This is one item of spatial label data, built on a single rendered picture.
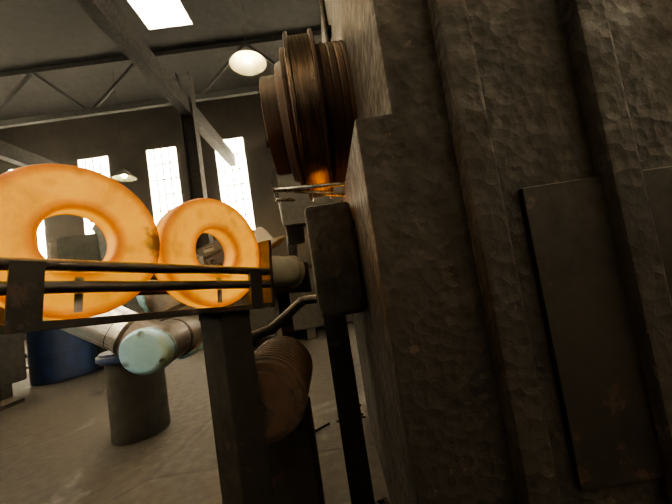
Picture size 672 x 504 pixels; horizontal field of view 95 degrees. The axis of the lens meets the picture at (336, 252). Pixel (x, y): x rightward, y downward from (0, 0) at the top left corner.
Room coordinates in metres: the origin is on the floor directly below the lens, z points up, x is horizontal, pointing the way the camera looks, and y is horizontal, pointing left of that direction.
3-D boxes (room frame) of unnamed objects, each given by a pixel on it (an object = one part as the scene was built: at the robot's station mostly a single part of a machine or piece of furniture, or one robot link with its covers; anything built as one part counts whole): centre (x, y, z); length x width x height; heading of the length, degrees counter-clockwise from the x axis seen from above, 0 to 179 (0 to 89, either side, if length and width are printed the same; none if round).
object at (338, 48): (0.92, -0.06, 1.11); 0.47 x 0.10 x 0.47; 2
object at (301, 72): (0.92, 0.02, 1.11); 0.47 x 0.06 x 0.47; 2
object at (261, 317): (3.65, 0.78, 0.39); 1.03 x 0.83 x 0.79; 96
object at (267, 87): (0.92, 0.12, 1.11); 0.28 x 0.06 x 0.28; 2
